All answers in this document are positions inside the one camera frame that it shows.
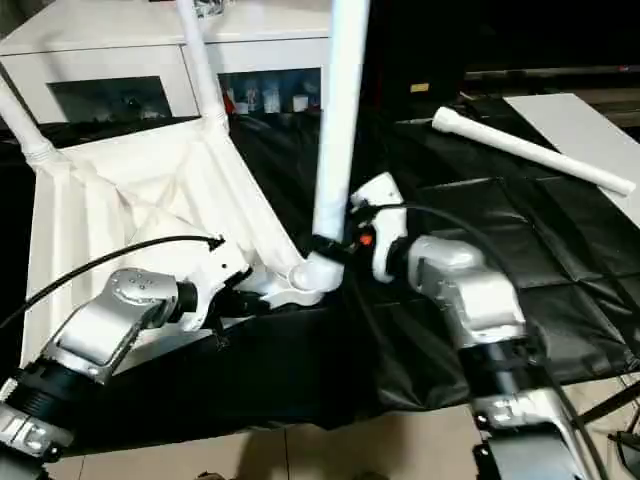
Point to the black work mat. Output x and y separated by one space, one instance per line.
500 225

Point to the white cabinet with glass doors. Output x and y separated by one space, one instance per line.
100 45

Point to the white plastic table top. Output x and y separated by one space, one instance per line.
125 190

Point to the black tangled bundle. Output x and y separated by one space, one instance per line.
207 6

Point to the black tripod leg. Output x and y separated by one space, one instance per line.
607 405

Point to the black floor device with label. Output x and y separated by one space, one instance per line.
627 450

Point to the white plastic table leg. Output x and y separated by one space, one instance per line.
22 125
340 125
530 150
200 60

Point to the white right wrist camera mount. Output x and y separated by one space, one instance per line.
385 200

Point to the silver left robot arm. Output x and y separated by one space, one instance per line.
110 315

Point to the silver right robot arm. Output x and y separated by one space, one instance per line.
470 290

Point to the small yellow label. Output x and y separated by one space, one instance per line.
420 87

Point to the white flat board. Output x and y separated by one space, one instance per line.
585 130

